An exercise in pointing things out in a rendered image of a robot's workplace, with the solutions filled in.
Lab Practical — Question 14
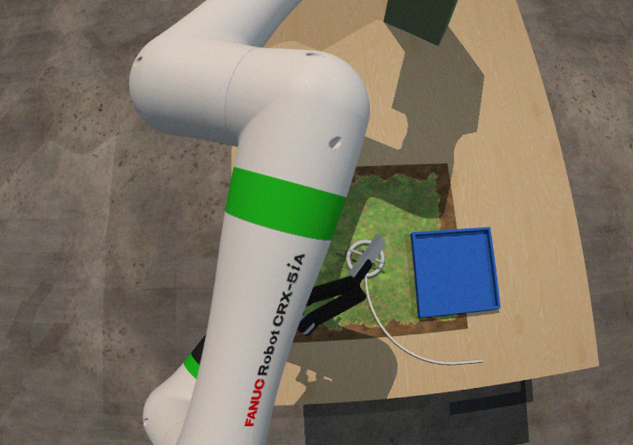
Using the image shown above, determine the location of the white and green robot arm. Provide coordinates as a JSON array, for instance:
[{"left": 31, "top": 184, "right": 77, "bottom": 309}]
[{"left": 129, "top": 0, "right": 370, "bottom": 445}]

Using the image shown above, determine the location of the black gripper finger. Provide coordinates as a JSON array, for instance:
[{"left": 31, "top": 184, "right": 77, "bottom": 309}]
[{"left": 297, "top": 234, "right": 385, "bottom": 336}]

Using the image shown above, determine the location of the blue tray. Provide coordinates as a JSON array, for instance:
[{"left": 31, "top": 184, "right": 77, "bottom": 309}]
[{"left": 411, "top": 227, "right": 501, "bottom": 317}]

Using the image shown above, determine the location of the white ring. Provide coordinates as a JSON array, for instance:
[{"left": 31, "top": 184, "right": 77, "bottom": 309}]
[{"left": 346, "top": 240, "right": 384, "bottom": 277}]

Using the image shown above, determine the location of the green grass patch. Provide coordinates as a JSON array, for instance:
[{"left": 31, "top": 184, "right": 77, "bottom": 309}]
[{"left": 293, "top": 163, "right": 468, "bottom": 342}]

